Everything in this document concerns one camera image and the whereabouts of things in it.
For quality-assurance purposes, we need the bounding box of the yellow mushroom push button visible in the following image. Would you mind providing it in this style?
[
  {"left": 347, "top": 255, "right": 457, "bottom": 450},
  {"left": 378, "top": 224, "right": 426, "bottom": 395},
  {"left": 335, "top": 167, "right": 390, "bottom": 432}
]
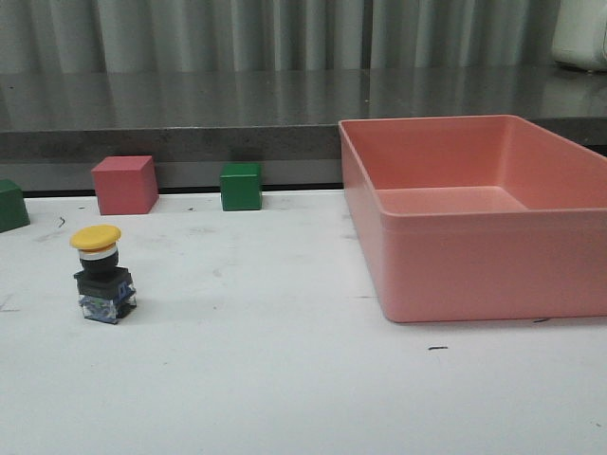
[{"left": 70, "top": 225, "right": 137, "bottom": 324}]

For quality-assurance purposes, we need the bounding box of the green wooden cube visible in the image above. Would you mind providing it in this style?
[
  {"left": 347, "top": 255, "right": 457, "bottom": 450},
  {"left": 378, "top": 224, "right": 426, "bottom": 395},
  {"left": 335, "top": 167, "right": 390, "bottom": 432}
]
[
  {"left": 0, "top": 179, "right": 30, "bottom": 232},
  {"left": 220, "top": 163, "right": 262, "bottom": 211}
]

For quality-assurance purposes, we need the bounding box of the pink plastic bin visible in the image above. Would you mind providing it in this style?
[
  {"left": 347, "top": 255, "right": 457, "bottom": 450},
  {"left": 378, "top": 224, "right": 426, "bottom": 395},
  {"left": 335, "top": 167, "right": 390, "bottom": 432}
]
[{"left": 340, "top": 115, "right": 606, "bottom": 322}]

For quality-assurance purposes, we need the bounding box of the pink wooden cube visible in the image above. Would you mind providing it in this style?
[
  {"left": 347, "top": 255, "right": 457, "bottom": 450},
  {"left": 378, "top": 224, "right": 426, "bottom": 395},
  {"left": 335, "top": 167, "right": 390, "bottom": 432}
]
[{"left": 91, "top": 155, "right": 158, "bottom": 215}]

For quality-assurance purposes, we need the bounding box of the grey stone counter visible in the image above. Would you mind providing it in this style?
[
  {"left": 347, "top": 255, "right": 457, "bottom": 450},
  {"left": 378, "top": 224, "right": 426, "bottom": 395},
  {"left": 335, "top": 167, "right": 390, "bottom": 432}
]
[{"left": 1, "top": 65, "right": 606, "bottom": 195}]

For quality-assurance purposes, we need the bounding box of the grey pleated curtain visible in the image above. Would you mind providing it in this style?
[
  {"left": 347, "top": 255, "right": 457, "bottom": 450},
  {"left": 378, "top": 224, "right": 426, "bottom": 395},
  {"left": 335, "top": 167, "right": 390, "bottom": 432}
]
[{"left": 1, "top": 1, "right": 559, "bottom": 74}]

